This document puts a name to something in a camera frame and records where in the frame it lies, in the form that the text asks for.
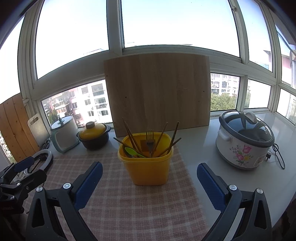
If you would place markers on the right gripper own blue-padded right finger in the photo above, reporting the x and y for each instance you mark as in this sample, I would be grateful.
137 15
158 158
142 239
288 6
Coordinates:
255 223

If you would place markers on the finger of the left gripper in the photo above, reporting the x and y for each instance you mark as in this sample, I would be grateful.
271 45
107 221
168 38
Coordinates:
33 180
24 163

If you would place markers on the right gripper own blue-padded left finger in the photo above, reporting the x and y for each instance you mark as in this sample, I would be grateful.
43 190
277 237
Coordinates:
43 222

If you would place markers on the green plastic spoon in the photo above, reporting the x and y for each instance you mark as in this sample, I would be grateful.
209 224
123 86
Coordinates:
133 152

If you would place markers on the wooden chopstick red tip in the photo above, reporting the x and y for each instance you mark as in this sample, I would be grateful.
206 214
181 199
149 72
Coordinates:
168 149
124 144
134 140
156 145
130 135
173 138

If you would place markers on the metal fork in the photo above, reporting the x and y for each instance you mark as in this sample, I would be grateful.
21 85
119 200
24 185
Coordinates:
150 140

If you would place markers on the pine plank board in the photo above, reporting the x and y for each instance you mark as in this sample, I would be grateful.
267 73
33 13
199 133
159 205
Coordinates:
15 129

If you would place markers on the pink plaid table cloth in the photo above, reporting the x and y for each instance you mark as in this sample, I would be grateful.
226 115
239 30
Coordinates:
120 210

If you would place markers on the black pot yellow lid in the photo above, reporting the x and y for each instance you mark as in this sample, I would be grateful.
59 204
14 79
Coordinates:
94 136

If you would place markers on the floral white slow cooker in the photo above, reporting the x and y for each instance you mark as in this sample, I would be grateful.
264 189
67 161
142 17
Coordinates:
243 140

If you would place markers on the yellow plastic utensil container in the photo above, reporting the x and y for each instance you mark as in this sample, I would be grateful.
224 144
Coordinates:
148 170

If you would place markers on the large light wooden board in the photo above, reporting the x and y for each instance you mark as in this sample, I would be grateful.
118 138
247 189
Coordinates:
158 90

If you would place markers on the white ring light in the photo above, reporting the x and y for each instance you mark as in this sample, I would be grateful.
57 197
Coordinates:
43 160

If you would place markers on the grey cutting board with handle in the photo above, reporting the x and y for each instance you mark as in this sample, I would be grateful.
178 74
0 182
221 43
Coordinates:
38 129

